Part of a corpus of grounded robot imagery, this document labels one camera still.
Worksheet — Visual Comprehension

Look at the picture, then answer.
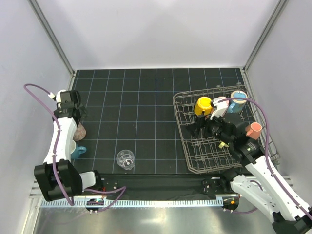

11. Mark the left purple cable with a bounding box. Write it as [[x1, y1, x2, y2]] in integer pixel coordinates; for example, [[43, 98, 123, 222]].
[[23, 83, 127, 212]]

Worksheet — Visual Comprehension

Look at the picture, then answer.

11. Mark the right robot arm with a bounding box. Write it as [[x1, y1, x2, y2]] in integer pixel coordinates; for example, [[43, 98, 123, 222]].
[[186, 113, 312, 234]]

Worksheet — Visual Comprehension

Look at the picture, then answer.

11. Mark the white slotted cable duct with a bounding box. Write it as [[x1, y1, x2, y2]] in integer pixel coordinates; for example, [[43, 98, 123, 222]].
[[40, 196, 223, 209]]

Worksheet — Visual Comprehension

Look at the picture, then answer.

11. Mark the brown floral mug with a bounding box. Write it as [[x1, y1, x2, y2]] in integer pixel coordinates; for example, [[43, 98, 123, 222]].
[[245, 122, 263, 140]]

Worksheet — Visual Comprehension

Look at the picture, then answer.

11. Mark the yellow mug black handle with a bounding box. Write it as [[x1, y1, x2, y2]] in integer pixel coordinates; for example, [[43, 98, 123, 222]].
[[194, 96, 213, 116]]

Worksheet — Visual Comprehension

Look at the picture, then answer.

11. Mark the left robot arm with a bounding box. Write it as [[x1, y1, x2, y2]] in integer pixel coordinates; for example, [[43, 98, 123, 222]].
[[34, 90, 103, 201]]

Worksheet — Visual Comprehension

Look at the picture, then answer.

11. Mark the blue butterfly mug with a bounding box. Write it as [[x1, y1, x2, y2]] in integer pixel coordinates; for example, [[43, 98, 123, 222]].
[[227, 90, 248, 113]]

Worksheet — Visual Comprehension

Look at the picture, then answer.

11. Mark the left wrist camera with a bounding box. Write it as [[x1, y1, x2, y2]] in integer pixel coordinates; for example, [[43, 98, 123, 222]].
[[48, 90, 73, 103]]

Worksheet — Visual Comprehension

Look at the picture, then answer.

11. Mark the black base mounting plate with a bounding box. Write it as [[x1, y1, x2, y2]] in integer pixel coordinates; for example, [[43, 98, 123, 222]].
[[91, 174, 238, 201]]

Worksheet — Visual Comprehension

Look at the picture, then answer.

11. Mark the clear glass tumbler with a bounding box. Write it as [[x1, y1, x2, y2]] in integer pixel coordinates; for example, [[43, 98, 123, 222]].
[[116, 150, 135, 170]]

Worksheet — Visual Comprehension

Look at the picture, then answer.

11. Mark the white mug blue handle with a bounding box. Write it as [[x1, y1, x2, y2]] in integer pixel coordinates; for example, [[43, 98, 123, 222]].
[[70, 140, 87, 159]]

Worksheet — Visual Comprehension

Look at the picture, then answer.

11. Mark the cream yellow faceted mug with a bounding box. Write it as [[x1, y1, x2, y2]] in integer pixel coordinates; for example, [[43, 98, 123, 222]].
[[218, 142, 229, 149]]

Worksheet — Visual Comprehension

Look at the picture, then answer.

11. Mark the pink faceted mug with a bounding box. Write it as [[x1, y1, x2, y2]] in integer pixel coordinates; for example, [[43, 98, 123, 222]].
[[212, 97, 229, 108]]

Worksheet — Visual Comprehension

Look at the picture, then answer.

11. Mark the grey wire dish rack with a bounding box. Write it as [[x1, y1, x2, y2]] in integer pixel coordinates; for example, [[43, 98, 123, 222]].
[[172, 84, 280, 174]]

